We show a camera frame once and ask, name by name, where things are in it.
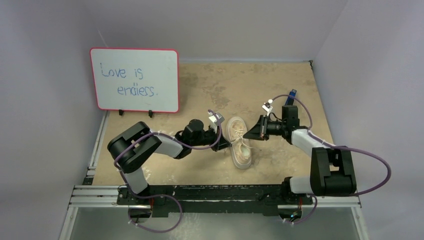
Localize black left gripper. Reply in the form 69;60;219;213
190;125;232;153

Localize beige canvas sneaker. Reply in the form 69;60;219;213
226;116;252;170

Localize white shoelace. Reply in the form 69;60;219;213
228;128;252;149

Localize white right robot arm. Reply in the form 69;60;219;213
243;105;357;204

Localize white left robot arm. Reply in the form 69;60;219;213
107;119;231;205

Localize blue connector plug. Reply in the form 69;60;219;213
285;89;297;106

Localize red framed whiteboard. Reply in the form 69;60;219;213
89;47;180;113

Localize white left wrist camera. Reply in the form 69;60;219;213
208;110;225;133

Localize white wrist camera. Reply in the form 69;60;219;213
261;99;273;117
208;110;225;133

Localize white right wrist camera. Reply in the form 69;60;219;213
261;99;273;117

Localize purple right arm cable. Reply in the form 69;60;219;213
268;94;392;226

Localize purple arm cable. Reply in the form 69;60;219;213
268;94;392;226
113;109;223;234

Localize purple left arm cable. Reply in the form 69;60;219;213
113;109;223;234

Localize silver aluminium frame rails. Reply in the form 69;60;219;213
60;111;369;240

